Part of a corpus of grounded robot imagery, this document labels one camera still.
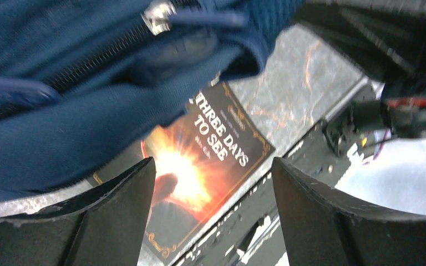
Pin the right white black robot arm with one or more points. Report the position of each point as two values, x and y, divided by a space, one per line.
385 40

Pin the navy blue student backpack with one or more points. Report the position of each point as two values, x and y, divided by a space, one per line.
81 80

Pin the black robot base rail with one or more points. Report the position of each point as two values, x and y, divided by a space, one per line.
348 193

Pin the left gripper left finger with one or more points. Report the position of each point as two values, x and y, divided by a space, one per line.
102 226

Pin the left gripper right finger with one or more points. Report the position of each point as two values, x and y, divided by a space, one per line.
324 226

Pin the Three Days To See book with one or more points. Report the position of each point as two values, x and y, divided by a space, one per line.
212 150

